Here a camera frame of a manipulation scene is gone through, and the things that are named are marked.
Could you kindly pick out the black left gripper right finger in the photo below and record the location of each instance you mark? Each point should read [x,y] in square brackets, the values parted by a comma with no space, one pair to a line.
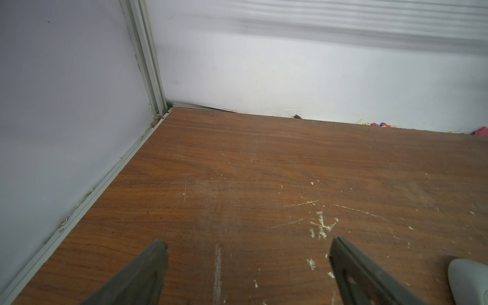
[361,281]

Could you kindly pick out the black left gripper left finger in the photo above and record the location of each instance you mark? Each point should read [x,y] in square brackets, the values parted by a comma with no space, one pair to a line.
[139,282]

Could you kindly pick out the white rounded computer mouse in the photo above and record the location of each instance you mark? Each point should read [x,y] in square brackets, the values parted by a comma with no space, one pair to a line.
[468,282]

